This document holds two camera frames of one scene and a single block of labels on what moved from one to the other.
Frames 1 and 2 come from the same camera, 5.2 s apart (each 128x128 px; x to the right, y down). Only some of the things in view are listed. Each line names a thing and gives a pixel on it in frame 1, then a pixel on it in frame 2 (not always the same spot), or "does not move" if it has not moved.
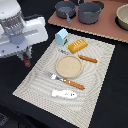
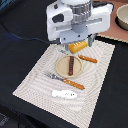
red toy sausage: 27,61 → 71,65
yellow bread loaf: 77,46 does not move
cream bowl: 122,16 does not move
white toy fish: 64,94 does not move
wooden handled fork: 72,83 does not move
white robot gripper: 16,32 → 71,21
